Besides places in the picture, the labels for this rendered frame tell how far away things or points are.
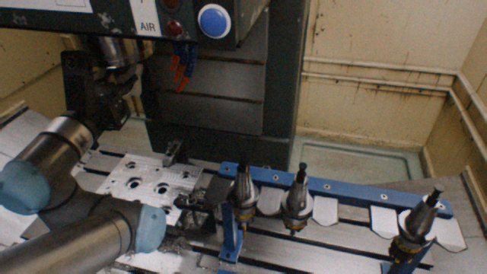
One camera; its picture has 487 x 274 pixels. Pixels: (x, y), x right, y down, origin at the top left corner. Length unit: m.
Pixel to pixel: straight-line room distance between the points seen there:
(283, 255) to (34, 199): 0.64
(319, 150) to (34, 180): 1.42
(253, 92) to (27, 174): 0.81
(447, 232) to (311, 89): 1.04
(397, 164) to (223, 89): 1.03
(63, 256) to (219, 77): 0.87
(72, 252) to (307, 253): 0.67
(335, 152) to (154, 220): 1.33
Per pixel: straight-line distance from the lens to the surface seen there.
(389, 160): 1.76
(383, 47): 1.46
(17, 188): 0.51
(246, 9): 0.35
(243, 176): 0.57
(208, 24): 0.34
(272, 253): 0.92
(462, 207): 1.31
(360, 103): 1.60
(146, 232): 0.50
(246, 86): 1.13
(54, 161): 0.53
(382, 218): 0.65
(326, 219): 0.61
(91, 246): 0.43
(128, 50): 0.62
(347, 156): 1.71
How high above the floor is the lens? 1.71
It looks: 39 degrees down
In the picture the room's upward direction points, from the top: 1 degrees counter-clockwise
